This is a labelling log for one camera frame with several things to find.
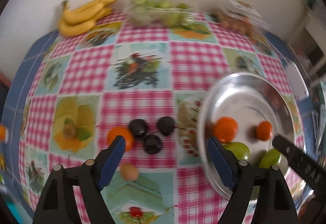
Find green jujube fruit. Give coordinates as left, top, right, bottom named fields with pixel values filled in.
left=259, top=149, right=282, bottom=168
left=224, top=142, right=251, bottom=160

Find small orange tangerine with stem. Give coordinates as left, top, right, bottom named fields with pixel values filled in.
left=256, top=121, right=273, bottom=141

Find brown longan fruit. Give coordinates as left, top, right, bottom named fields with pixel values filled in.
left=120, top=163, right=139, bottom=181

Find dark plum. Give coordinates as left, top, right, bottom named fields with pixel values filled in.
left=128, top=119, right=149, bottom=141
left=143, top=134, right=162, bottom=155
left=156, top=116, right=175, bottom=136

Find clear box green fruits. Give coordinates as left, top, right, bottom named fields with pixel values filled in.
left=124, top=0, right=197, bottom=28

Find white power strip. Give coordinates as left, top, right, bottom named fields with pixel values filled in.
left=285, top=61, right=309, bottom=101

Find orange white tube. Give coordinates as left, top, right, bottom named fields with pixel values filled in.
left=0, top=124, right=9, bottom=143

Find large steel bowl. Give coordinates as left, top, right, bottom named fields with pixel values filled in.
left=197, top=72, right=305, bottom=200

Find blue table cover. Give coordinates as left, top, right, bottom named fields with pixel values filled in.
left=1, top=30, right=58, bottom=217

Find pink checkered fruit tablecloth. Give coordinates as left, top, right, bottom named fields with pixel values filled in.
left=19, top=13, right=295, bottom=223

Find clear box brown longans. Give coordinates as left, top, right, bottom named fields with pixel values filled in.
left=209, top=0, right=271, bottom=38

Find yellow banana bunch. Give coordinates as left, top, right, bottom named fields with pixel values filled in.
left=58, top=0, right=117, bottom=37

